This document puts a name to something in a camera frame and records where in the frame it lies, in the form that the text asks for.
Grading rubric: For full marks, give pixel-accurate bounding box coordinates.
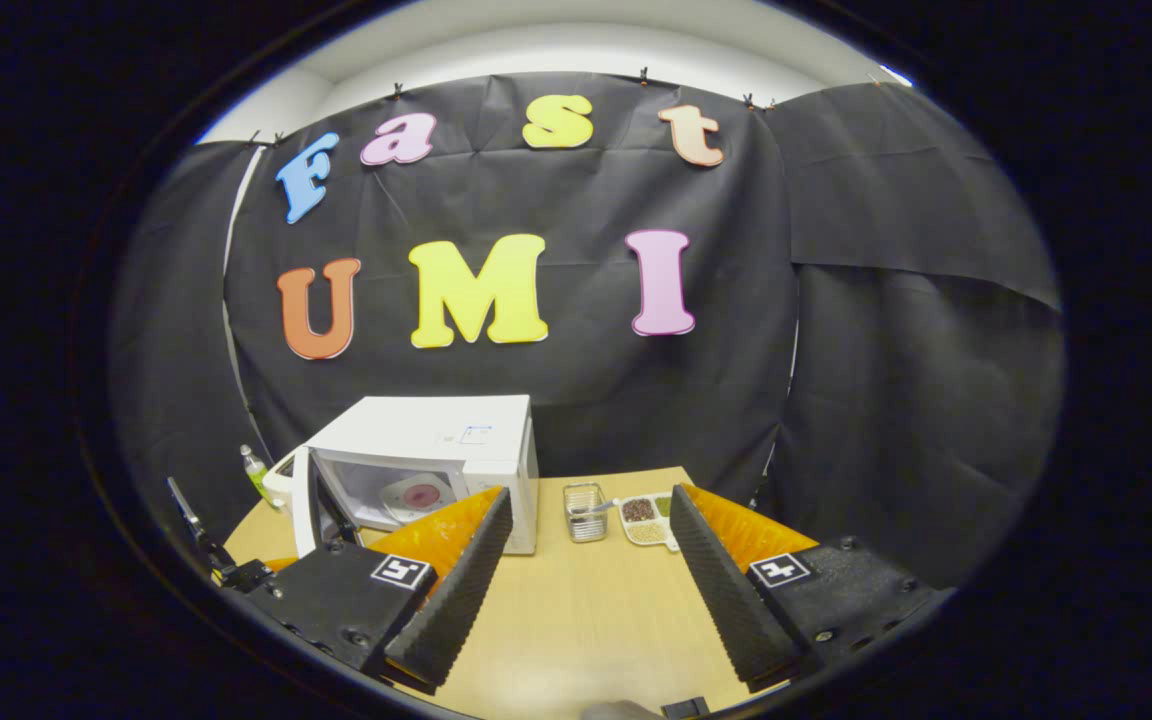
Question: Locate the white microwave oven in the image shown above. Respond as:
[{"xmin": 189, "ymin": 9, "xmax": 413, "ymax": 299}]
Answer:
[{"xmin": 291, "ymin": 395, "xmax": 540, "ymax": 559}]

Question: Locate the metal mesh cutlery basket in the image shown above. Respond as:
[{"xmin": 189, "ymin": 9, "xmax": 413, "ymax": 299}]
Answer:
[{"xmin": 563, "ymin": 483, "xmax": 609, "ymax": 543}]

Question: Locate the green label drink bottle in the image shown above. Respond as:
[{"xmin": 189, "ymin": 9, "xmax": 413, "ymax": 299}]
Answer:
[{"xmin": 240, "ymin": 444, "xmax": 272, "ymax": 501}]

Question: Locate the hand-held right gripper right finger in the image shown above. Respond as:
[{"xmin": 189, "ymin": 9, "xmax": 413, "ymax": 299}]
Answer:
[{"xmin": 669, "ymin": 483, "xmax": 952, "ymax": 694}]

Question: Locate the white divided grain dish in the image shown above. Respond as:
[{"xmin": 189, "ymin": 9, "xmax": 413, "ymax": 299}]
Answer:
[{"xmin": 619, "ymin": 492, "xmax": 682, "ymax": 551}]

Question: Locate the white toaster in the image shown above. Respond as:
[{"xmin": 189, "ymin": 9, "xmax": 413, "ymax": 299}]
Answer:
[{"xmin": 263, "ymin": 452, "xmax": 297, "ymax": 513}]

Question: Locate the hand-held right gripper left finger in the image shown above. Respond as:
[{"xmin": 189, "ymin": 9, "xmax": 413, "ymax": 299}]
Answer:
[{"xmin": 236, "ymin": 487, "xmax": 514, "ymax": 691}]

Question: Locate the white square plate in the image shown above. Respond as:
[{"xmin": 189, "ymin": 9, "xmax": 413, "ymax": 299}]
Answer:
[{"xmin": 381, "ymin": 472, "xmax": 457, "ymax": 523}]

